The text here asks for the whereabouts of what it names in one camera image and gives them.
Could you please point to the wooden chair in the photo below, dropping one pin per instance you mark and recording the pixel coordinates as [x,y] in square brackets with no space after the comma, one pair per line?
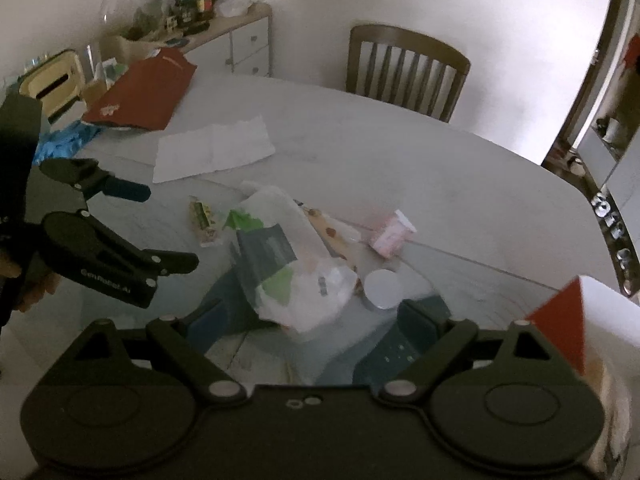
[410,40]

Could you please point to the person's left hand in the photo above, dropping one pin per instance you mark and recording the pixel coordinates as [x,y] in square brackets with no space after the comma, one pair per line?
[42,289]

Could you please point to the pale yellow container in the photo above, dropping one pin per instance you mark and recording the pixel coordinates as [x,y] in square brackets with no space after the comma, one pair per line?
[50,75]

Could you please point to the pink packet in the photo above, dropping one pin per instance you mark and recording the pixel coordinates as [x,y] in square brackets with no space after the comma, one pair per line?
[390,237]

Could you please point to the white jug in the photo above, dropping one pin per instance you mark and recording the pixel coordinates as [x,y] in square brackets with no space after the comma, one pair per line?
[612,132]

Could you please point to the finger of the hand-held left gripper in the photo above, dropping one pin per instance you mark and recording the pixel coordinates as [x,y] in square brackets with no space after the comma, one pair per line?
[125,190]
[160,262]

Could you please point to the white wall cabinet unit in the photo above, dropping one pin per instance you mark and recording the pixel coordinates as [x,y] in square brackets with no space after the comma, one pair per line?
[600,155]

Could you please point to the small candy bar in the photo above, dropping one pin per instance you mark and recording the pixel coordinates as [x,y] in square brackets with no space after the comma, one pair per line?
[202,217]

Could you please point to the white paper sheet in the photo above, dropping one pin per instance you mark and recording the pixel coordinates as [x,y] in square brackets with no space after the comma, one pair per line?
[210,147]

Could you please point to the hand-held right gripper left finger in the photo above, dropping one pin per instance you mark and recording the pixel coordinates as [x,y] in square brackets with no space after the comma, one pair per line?
[200,327]

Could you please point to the red cardboard box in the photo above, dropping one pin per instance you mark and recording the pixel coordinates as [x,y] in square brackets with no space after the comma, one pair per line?
[565,325]

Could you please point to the white sideboard wooden top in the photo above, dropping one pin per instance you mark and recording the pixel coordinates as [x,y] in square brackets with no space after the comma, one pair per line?
[245,45]

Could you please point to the dark jars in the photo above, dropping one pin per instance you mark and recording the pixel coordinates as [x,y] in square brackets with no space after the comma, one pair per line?
[187,17]

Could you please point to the patterned cookie packet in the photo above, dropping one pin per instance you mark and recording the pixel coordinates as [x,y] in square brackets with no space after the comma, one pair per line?
[332,232]

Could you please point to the white green plastic packet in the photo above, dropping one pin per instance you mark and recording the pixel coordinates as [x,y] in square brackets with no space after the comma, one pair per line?
[280,210]

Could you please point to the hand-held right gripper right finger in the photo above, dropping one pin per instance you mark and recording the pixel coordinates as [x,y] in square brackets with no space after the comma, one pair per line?
[420,320]

